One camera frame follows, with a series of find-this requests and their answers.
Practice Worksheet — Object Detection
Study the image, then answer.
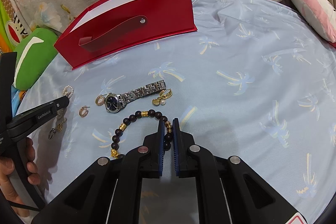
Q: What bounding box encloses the green round plush pillow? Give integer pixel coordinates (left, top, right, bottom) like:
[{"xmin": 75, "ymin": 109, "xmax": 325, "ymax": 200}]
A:
[{"xmin": 13, "ymin": 28, "xmax": 58, "ymax": 90}]

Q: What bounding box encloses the gold hoop earring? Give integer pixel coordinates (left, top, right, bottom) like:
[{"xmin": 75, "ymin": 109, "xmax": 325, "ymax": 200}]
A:
[
  {"xmin": 79, "ymin": 106, "xmax": 89, "ymax": 118},
  {"xmin": 95, "ymin": 94, "xmax": 105, "ymax": 106}
]

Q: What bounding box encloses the gold pearl charm earring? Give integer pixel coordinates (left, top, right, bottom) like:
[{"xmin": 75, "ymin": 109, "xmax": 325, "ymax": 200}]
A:
[{"xmin": 152, "ymin": 89, "xmax": 173, "ymax": 106}]

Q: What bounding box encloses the silver blue-dial wristwatch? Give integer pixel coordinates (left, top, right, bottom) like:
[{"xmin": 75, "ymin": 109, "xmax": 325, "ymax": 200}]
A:
[{"xmin": 104, "ymin": 80, "xmax": 166, "ymax": 114}]

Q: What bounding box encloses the red open jewelry box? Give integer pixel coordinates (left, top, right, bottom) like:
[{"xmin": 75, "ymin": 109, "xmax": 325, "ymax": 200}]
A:
[{"xmin": 54, "ymin": 0, "xmax": 197, "ymax": 69}]

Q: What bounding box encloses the pink white pillow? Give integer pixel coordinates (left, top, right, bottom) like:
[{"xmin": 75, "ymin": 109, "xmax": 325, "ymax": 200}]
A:
[{"xmin": 291, "ymin": 0, "xmax": 335, "ymax": 44}]

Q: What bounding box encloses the person's left hand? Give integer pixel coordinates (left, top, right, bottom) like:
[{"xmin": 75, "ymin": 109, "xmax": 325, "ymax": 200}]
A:
[{"xmin": 1, "ymin": 137, "xmax": 46, "ymax": 223}]

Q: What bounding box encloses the dark bead gold bracelet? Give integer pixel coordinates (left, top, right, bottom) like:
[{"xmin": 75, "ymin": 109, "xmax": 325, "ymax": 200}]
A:
[{"xmin": 110, "ymin": 109, "xmax": 174, "ymax": 159}]

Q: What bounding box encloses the colourful monkey print cushion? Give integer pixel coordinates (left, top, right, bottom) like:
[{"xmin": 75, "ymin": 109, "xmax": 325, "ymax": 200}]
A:
[{"xmin": 0, "ymin": 0, "xmax": 31, "ymax": 53}]

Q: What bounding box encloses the light blue palm-print sheet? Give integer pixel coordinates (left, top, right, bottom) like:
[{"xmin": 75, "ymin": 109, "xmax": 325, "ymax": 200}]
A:
[{"xmin": 19, "ymin": 0, "xmax": 335, "ymax": 223}]

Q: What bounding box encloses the pearl bead bracelet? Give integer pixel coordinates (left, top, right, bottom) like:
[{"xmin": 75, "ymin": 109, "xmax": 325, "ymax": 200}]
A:
[{"xmin": 61, "ymin": 85, "xmax": 75, "ymax": 99}]

